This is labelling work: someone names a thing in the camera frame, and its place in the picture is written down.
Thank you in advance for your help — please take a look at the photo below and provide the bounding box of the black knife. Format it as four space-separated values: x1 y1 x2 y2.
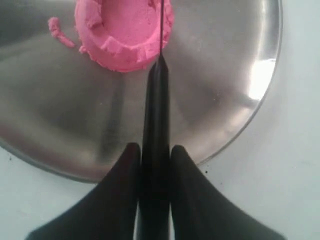
134 0 176 240

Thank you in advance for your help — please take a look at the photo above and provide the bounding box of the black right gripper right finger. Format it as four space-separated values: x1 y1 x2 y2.
169 145 284 240

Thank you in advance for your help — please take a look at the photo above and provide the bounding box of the pink dough strip crumb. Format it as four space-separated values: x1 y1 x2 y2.
48 17 75 48

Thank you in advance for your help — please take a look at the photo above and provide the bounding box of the pink clay lump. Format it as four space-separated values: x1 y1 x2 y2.
74 0 175 73

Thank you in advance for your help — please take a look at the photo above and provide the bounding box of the round stainless steel plate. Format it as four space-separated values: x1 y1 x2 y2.
0 0 283 182

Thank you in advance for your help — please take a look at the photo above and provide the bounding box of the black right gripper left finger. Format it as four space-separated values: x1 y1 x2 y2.
27 143 141 240

